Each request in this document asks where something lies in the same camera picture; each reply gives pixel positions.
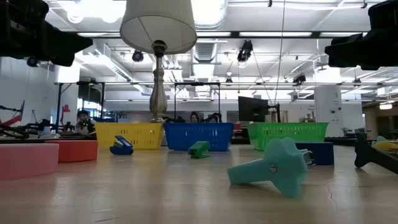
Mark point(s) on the black computer monitor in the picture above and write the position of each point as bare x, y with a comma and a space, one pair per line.
252, 109

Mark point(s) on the person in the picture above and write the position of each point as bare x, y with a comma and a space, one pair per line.
194, 117
83, 123

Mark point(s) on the green staple remover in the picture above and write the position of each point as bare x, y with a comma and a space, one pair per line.
199, 149

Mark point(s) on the yellow plastic basket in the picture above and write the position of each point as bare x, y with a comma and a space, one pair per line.
130, 135

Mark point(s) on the pink tape roll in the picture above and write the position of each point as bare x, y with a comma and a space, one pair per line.
28, 160

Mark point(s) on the background black robot arm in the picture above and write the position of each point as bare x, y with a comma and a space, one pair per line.
12, 130

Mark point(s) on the black aluminium table frame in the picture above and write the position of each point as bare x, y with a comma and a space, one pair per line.
339, 141

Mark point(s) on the white building column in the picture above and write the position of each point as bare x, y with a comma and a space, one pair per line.
328, 109

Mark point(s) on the navy blue stapler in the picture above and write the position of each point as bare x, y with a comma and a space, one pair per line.
321, 152

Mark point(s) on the black metal gantry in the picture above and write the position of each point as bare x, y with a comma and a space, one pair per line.
58, 105

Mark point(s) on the green plastic basket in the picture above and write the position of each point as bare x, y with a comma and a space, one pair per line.
289, 133

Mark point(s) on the red tape roll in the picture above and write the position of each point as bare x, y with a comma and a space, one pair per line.
77, 151

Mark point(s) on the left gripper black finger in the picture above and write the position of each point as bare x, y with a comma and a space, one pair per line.
68, 46

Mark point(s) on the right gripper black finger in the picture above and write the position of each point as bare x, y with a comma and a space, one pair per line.
367, 56
345, 40

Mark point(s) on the teal stapler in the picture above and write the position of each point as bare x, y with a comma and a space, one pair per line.
273, 168

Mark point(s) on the table lamp white shade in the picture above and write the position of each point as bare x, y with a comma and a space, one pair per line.
158, 25

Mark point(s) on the blue plastic basket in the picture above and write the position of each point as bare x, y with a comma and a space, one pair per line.
199, 135

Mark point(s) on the blue staple remover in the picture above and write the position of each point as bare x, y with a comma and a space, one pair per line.
121, 148

